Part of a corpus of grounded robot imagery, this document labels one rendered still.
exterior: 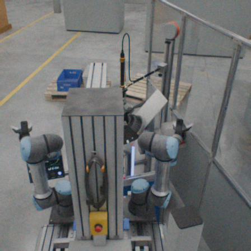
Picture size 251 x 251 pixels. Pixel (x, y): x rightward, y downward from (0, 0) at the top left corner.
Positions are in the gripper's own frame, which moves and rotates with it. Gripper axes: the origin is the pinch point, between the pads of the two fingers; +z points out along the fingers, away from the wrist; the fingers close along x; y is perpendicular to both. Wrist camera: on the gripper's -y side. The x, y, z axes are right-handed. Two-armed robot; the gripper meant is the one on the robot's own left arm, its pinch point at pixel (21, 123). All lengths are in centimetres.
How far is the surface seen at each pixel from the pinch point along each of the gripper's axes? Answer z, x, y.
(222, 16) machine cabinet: 334, 532, -31
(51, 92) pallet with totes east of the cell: 301, 107, 117
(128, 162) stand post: 9, 107, 69
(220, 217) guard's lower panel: -86, 150, 71
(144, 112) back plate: 12, 118, 13
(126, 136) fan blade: -16, 84, 17
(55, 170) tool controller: -26.1, 18.9, 28.7
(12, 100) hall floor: 329, 39, 141
